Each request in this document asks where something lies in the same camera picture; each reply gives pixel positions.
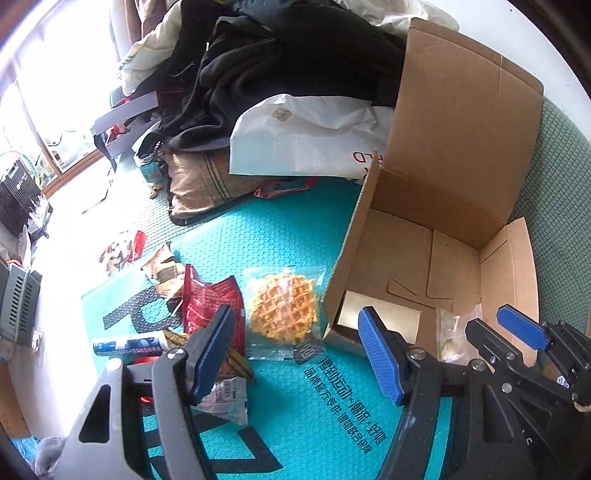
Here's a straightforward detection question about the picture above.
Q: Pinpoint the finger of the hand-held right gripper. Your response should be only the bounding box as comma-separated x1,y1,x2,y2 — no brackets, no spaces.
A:
464,318,561,402
496,305,591,409

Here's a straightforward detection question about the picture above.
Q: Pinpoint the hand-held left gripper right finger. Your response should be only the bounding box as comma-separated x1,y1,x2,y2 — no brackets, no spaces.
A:
358,306,536,480

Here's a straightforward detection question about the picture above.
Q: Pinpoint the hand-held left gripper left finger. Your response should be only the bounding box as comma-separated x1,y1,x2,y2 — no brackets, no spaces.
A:
54,305,236,480

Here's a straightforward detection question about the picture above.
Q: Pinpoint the white label snack packet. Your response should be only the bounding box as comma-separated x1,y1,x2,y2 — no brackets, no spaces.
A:
198,376,250,425

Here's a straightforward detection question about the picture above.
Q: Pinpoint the dark red snack packet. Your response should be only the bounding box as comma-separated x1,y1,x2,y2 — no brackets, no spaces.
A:
182,264,245,356

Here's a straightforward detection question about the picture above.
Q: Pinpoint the waffle snack packet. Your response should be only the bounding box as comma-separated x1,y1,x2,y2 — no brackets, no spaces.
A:
240,265,331,365

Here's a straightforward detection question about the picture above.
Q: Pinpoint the blue white tube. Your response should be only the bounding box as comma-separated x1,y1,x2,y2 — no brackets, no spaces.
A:
91,336,174,357

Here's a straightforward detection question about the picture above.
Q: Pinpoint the brown snack packet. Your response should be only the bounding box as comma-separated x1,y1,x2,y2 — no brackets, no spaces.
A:
141,243,190,301

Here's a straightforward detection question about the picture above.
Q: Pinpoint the brown cardboard box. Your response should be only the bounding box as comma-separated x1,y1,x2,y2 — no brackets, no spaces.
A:
323,17,544,384

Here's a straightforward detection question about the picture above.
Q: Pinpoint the clear bag of snacks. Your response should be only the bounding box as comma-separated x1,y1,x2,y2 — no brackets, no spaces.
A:
99,229,148,278

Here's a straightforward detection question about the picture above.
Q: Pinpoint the small clear packet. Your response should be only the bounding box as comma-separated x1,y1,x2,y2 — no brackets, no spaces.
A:
435,308,483,365

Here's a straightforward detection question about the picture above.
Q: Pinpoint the teal bubble mailer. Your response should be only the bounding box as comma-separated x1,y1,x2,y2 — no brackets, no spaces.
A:
81,178,455,480

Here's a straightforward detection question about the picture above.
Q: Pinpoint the green quilted sofa cover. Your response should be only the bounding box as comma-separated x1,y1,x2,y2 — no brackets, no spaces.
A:
83,95,591,379

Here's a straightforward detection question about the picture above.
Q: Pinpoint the brown cushion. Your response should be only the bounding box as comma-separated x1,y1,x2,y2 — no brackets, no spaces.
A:
164,148,273,227

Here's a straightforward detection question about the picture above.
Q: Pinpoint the red pink packet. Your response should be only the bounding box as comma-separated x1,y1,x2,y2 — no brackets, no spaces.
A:
253,176,319,200

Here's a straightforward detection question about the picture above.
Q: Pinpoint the teal jar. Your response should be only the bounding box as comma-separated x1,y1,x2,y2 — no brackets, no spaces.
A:
136,143,169,185

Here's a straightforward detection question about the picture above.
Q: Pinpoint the grey crate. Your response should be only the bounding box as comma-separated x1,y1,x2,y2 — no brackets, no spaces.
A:
0,263,43,344

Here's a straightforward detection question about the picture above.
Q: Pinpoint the blue plastic bag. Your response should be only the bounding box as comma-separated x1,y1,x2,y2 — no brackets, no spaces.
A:
11,436,40,467

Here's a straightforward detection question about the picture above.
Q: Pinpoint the white plastic bag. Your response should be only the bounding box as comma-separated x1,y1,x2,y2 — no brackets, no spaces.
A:
229,93,395,185

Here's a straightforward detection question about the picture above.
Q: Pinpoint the white paper box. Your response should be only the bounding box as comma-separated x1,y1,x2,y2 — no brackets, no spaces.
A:
91,90,160,158

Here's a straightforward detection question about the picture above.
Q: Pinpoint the black crate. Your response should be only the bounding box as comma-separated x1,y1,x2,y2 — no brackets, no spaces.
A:
0,154,44,232

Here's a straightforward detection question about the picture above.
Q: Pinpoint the pile of black clothes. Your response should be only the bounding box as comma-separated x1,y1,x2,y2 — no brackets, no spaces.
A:
124,0,411,153

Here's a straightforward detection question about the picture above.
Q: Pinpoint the brown curtain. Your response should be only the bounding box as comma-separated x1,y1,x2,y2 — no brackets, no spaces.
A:
122,0,158,47

